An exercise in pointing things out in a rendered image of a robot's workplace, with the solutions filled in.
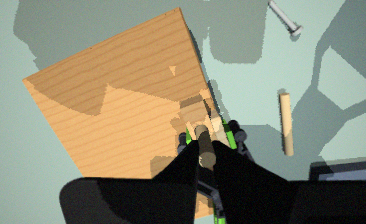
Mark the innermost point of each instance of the light wooden board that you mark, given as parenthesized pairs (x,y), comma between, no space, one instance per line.
(115,106)

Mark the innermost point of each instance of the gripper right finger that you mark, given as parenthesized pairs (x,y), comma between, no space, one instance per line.
(251,194)

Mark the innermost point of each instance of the grey metal bolt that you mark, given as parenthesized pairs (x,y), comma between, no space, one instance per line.
(296,30)

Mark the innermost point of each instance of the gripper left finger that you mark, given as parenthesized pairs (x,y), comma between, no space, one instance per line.
(167,198)

